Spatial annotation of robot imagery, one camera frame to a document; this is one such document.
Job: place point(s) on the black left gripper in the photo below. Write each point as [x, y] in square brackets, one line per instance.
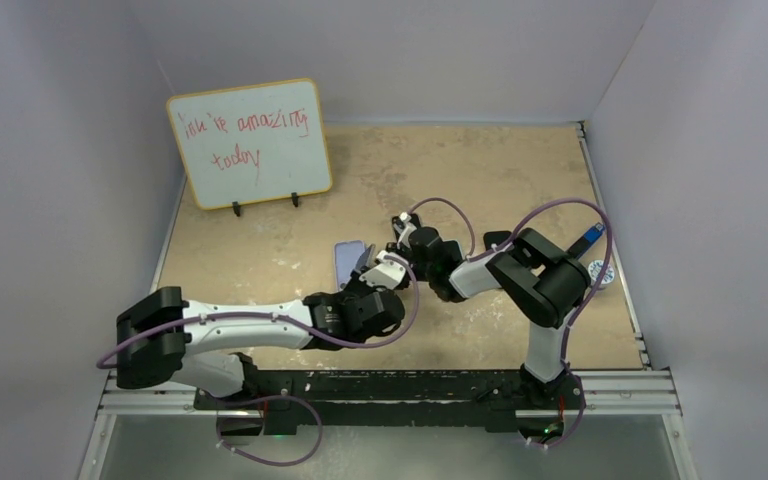
[355, 282]

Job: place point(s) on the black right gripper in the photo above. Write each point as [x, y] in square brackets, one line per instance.
[405, 250]

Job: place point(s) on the lilac phone case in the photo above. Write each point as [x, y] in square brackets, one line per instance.
[346, 255]

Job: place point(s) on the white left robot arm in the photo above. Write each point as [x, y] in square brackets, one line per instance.
[167, 338]

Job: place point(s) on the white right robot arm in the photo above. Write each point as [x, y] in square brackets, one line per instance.
[545, 282]

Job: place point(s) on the black phone in black case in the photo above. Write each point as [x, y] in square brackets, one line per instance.
[497, 241]

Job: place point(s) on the blue stapler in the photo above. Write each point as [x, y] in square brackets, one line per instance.
[586, 241]

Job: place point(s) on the yellow framed whiteboard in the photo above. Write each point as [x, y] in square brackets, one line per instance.
[252, 144]

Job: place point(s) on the small white blue jar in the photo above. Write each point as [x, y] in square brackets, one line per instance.
[602, 274]

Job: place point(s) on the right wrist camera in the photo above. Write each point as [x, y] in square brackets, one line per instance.
[403, 225]

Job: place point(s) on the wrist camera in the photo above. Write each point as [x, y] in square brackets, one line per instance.
[403, 225]
[397, 268]

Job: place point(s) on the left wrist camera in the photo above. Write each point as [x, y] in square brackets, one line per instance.
[397, 268]

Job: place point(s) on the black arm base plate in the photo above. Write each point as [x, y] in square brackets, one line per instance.
[496, 400]

